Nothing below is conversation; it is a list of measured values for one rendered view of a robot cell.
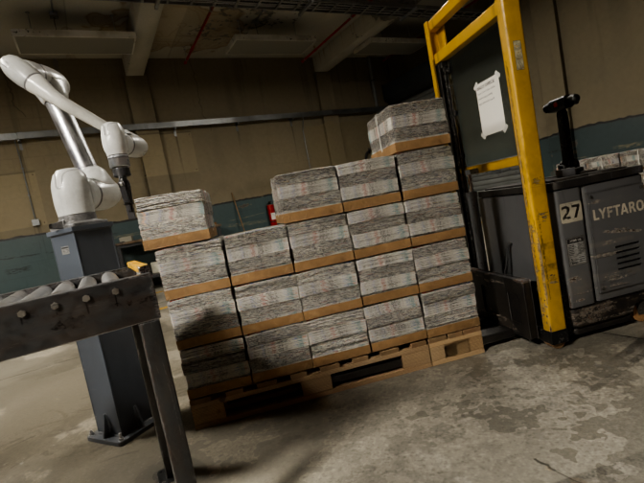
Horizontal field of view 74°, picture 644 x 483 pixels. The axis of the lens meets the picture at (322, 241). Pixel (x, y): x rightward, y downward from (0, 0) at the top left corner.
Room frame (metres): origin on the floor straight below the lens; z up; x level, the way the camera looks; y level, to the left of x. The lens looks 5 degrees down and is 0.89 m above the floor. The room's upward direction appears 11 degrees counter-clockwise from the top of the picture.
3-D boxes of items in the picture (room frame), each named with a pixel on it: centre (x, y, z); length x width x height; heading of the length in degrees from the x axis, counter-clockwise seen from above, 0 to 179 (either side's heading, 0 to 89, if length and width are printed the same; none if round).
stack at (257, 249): (2.12, 0.18, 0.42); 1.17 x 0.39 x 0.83; 100
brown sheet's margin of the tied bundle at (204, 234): (1.93, 0.63, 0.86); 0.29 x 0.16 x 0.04; 99
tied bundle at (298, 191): (2.15, 0.05, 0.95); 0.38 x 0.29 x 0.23; 10
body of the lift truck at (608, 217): (2.38, -1.33, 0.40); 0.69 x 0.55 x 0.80; 10
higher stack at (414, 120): (2.25, -0.53, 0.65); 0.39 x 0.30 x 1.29; 10
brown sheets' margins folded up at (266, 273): (2.12, 0.18, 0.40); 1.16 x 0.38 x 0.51; 100
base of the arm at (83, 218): (1.98, 1.11, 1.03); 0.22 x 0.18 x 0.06; 150
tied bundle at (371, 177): (2.20, -0.24, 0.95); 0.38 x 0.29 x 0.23; 9
